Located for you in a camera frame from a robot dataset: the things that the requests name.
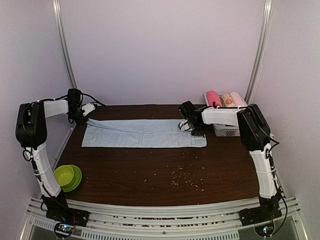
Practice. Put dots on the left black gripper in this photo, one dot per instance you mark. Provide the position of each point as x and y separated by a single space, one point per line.
80 122

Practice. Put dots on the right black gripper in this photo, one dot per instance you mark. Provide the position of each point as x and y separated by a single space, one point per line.
201 132

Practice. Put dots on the magenta pink towel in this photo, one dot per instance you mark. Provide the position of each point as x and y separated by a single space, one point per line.
213 99

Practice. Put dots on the white plastic basket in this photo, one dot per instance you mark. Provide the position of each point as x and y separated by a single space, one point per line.
225 131

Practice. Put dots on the light blue towel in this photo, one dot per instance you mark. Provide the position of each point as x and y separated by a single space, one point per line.
141 133

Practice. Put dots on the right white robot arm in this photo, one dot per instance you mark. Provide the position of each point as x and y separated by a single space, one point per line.
255 136

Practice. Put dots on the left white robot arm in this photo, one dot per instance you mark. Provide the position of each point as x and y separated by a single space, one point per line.
31 132

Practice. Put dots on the cartoon print rolled towel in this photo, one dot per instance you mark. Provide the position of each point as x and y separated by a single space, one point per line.
228 100

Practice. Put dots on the light pink rolled towel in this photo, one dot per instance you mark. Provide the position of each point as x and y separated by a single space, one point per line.
238 100

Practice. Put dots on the green bowl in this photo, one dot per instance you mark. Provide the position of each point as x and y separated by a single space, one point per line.
64 175

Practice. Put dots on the green plate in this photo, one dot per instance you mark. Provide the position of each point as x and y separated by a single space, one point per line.
77 181

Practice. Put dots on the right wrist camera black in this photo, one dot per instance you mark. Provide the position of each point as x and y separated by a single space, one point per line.
186 109

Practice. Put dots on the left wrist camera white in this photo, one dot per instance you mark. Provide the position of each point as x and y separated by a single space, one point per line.
87 108

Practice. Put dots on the right aluminium post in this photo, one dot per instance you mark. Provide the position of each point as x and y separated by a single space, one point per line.
260 51

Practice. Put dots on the aluminium post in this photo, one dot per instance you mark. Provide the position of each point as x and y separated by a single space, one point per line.
260 51
63 42

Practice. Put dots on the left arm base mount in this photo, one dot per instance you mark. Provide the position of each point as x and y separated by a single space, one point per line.
70 216

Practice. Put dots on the aluminium front rail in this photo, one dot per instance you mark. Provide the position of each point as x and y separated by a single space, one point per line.
216 221

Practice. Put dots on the left aluminium post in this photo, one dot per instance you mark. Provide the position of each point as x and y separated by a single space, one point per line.
63 42

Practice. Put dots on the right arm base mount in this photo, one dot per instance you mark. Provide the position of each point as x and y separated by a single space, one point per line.
257 215

